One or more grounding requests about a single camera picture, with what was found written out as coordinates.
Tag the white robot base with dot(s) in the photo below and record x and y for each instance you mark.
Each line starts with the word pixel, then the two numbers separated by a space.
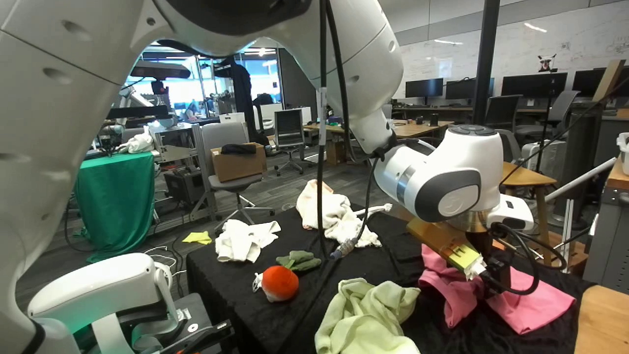
pixel 124 306

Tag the office chair with box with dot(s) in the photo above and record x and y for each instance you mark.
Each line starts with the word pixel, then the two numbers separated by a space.
pixel 234 165

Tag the white knitted towel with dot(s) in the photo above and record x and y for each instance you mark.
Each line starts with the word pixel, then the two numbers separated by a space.
pixel 336 218

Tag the wooden stool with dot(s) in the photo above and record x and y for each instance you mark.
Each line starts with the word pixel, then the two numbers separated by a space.
pixel 521 178

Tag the dark green cloth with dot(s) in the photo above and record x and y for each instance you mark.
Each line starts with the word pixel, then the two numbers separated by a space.
pixel 299 261

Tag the black table cloth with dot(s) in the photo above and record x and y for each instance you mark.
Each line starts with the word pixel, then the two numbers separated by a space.
pixel 263 328

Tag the light green cloth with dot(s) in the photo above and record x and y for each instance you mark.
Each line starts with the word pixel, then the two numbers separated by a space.
pixel 368 320

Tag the white cloth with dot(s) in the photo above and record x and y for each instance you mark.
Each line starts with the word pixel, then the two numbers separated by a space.
pixel 244 243

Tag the green draped cloth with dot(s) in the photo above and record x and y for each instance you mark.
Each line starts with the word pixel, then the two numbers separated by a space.
pixel 114 196

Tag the pink shirt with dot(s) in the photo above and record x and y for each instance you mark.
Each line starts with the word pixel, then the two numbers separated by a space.
pixel 523 314

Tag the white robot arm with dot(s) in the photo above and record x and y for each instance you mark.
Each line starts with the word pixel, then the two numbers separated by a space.
pixel 63 64

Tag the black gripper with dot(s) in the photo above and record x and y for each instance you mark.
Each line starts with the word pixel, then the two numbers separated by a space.
pixel 517 267

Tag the black vertical pole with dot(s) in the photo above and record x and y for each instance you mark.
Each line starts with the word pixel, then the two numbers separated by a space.
pixel 486 58

